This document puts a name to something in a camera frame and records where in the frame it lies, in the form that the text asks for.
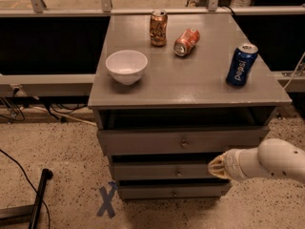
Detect grey middle drawer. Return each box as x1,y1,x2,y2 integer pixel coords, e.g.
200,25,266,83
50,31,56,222
112,162,214,180

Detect gold brown drink can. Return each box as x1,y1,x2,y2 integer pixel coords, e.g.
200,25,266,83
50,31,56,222
150,10,168,47

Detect orange soda can lying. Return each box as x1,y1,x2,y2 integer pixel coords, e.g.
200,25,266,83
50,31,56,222
173,28,200,56

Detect grey wooden drawer cabinet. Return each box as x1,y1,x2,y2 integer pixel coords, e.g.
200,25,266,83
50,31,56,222
89,14,291,188

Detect grey top drawer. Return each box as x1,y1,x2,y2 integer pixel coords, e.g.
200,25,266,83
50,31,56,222
97,126,269,156

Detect white cable right side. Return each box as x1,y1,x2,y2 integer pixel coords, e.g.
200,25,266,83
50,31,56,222
281,52,305,91

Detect blue tape cross mark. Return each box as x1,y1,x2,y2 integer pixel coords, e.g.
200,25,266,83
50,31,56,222
96,181,117,219

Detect white bowl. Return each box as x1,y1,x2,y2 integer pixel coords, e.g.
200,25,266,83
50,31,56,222
105,50,148,85

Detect metal railing frame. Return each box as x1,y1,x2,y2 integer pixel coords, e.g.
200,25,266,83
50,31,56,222
0,0,305,98

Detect black floor cable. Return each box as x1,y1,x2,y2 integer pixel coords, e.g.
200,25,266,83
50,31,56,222
0,148,51,229

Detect black metal stand leg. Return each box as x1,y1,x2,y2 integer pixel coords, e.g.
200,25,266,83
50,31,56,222
0,169,53,229

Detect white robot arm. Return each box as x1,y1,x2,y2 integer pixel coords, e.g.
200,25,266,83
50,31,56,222
208,138,305,183

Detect grey drawer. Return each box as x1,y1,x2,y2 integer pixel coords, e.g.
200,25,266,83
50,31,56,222
97,126,269,156
118,183,231,199
112,162,214,180

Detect grey bottom drawer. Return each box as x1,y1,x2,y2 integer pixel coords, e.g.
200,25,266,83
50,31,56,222
118,183,231,199

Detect cable bundle under railing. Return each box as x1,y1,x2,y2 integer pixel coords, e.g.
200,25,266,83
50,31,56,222
0,87,96,126

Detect blue pepsi can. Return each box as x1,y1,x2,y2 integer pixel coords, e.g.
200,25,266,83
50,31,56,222
226,43,258,88

